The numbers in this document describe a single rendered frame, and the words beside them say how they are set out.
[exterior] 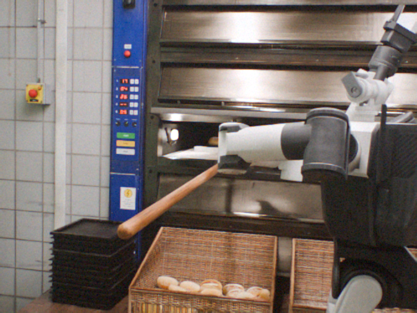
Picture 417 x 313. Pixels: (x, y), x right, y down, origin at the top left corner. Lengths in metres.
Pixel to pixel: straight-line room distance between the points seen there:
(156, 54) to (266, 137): 1.24
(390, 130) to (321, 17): 1.14
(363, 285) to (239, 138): 0.48
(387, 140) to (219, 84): 1.17
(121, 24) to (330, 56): 0.96
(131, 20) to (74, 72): 0.38
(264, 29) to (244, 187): 0.73
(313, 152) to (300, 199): 1.16
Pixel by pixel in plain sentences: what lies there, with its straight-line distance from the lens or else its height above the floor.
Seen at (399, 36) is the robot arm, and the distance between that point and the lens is 1.65.
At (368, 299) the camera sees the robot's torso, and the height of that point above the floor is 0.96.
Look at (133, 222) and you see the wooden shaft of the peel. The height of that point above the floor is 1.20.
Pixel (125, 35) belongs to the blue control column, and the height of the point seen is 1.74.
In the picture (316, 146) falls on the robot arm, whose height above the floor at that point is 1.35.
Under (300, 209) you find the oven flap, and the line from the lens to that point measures 2.21.
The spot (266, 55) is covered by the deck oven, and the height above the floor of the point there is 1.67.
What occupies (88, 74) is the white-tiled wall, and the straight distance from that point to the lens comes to 2.40.
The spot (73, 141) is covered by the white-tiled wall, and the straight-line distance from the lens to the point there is 2.43.
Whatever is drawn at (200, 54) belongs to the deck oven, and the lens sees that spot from 2.24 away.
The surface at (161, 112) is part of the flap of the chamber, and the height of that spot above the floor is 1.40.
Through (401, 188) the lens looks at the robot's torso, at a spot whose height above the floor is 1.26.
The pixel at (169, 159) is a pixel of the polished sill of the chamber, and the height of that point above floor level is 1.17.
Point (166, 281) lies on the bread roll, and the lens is 2.23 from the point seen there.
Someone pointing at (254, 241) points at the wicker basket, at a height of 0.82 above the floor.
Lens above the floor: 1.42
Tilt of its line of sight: 6 degrees down
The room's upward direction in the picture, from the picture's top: 2 degrees clockwise
